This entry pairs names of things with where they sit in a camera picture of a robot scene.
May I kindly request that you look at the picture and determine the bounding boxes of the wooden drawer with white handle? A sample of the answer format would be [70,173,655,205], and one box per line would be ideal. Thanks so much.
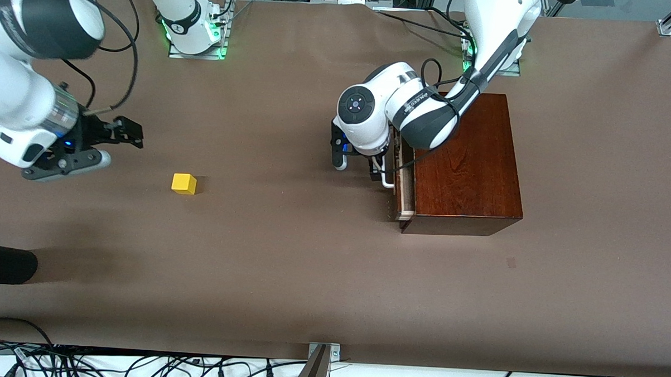
[379,126,419,221]

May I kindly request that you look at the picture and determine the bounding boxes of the yellow block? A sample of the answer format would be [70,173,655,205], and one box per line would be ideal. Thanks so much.
[171,173,197,195]

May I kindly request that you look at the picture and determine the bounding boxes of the dark wooden cabinet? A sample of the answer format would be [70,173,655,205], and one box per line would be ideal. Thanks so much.
[397,90,528,239]

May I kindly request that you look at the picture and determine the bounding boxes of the black cylinder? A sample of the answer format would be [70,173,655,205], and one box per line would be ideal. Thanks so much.
[0,243,39,286]

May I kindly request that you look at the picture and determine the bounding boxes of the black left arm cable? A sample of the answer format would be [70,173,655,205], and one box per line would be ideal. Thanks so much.
[380,56,476,176]

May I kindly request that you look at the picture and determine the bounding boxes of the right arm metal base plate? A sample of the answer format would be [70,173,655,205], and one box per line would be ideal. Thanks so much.
[168,4,231,61]

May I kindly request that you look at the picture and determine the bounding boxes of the black cable on table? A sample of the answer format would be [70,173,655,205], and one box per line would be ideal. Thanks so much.
[373,4,472,42]

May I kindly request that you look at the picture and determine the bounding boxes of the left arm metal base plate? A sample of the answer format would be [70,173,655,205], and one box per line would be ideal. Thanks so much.
[462,20,523,77]

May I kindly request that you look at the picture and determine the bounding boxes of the silver metal bracket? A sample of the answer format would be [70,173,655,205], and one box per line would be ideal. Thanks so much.
[308,342,341,361]

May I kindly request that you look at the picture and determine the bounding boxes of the black looped cable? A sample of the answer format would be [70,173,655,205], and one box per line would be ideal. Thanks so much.
[0,317,59,351]

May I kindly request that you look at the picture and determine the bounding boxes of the dark grey metal post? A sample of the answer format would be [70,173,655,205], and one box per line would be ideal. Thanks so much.
[295,344,331,377]

